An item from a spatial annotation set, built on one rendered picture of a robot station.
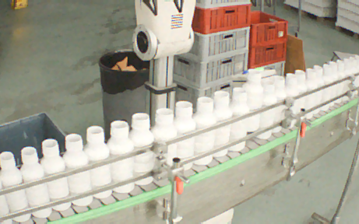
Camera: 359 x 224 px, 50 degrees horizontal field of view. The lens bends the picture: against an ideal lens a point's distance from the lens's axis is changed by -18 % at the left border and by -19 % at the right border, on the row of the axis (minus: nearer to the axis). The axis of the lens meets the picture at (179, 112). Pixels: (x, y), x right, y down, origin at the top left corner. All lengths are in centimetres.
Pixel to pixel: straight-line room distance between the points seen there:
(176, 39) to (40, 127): 68
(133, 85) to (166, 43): 98
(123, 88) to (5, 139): 142
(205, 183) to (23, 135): 69
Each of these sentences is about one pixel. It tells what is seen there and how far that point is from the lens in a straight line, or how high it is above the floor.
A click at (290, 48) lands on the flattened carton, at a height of 36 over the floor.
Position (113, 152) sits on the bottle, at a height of 111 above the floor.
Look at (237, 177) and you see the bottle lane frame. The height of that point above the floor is 93.
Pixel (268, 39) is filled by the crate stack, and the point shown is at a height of 49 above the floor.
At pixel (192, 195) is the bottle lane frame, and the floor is 94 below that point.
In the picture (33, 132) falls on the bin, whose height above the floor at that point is 89.
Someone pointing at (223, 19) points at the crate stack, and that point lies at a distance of 357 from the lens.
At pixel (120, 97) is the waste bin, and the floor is 46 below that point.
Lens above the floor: 161
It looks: 26 degrees down
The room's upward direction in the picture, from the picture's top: 3 degrees clockwise
